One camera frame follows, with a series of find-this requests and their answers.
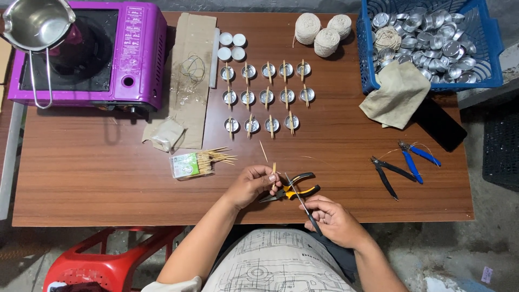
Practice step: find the person's left hand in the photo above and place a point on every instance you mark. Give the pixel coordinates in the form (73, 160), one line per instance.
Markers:
(248, 187)

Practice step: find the person's right hand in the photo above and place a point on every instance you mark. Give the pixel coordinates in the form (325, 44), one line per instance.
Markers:
(339, 224)

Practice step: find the pair of wooden toothpicks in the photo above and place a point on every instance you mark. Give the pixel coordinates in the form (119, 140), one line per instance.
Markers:
(274, 168)

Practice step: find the single loose toothpick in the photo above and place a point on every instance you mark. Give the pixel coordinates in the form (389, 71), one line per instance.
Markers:
(263, 151)

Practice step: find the yellow and black pliers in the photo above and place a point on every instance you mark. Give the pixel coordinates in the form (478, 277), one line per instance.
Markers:
(292, 191)

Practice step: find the open toothpick packet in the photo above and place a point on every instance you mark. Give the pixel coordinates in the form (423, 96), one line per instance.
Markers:
(190, 164)

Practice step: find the person's white printed shirt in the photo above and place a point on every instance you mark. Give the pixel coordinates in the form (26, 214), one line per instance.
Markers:
(275, 263)

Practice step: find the rows of cups with sticks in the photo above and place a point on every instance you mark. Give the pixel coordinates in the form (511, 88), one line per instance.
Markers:
(266, 96)

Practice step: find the clear crumpled plastic bag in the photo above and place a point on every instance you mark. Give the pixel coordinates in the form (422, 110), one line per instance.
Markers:
(165, 134)

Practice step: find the brown cardboard sheet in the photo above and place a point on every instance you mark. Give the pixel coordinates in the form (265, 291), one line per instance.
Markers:
(194, 93)

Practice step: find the long white wax stick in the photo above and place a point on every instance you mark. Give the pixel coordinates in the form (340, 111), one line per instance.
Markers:
(213, 59)

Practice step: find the beige cloth rag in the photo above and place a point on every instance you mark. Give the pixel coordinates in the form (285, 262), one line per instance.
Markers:
(395, 95)

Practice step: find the black smartphone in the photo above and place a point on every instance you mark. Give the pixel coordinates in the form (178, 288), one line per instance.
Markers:
(440, 123)

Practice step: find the small paper scrap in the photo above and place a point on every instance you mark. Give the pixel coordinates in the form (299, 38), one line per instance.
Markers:
(486, 274)

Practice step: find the red plastic stool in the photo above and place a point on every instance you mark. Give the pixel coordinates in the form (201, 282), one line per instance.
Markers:
(109, 263)

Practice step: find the purple portable gas stove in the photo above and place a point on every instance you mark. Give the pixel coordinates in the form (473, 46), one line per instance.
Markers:
(138, 56)

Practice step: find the black plastic crate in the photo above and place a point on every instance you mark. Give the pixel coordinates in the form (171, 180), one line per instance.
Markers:
(501, 151)

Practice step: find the flattened cream twine ball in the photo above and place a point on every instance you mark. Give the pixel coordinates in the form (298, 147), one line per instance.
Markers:
(387, 39)

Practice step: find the heap of empty tin cups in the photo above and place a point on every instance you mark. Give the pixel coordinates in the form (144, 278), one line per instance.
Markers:
(434, 40)

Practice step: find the blue plastic basket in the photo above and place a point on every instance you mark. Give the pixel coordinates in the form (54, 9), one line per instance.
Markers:
(492, 44)

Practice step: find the white board strip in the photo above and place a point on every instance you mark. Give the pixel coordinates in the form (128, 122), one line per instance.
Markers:
(10, 160)

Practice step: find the steel pouring pot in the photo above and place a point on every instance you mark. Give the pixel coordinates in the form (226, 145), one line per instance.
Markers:
(34, 24)

